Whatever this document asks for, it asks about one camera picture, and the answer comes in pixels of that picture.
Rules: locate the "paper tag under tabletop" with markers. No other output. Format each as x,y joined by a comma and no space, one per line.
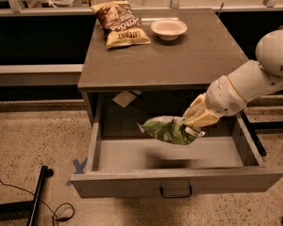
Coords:
124,98

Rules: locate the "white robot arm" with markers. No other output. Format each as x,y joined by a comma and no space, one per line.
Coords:
263,76

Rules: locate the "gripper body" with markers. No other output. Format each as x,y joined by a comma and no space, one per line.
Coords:
226,95

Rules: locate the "green jalapeno chip bag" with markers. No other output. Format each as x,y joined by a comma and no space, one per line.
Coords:
171,129

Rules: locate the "black drawer handle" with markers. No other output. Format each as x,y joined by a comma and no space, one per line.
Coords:
175,192

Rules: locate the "blue tape cross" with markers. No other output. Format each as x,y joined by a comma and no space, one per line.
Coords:
79,166

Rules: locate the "brown yellow chip bag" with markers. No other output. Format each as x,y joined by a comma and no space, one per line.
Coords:
120,24

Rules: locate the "black diagonal leg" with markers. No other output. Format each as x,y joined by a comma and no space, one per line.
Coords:
253,135

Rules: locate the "grey drawer cabinet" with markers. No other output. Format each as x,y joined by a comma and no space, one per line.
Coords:
204,53

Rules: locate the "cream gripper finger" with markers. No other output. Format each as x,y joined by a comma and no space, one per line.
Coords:
197,108
204,119

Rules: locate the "white bowl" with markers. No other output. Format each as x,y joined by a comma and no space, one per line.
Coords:
168,29

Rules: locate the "open grey top drawer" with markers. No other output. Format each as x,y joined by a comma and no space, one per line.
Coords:
124,162

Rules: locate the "black stand leg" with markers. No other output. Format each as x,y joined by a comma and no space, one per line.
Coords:
27,209

